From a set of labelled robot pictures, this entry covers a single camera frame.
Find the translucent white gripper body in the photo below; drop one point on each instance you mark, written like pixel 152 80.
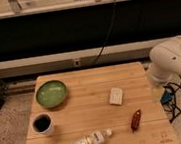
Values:
pixel 156 88

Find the green ceramic bowl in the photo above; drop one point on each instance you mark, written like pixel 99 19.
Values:
pixel 50 94

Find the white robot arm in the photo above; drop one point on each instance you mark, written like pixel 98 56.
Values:
pixel 165 61

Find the dark red chili pepper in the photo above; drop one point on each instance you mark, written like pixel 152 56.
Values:
pixel 135 120

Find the white rectangular sponge block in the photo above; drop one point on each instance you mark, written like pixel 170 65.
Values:
pixel 116 96

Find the clear plastic bottle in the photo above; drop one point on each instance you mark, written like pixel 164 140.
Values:
pixel 96 137

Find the white cup with dark liquid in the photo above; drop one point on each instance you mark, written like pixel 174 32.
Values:
pixel 43 124

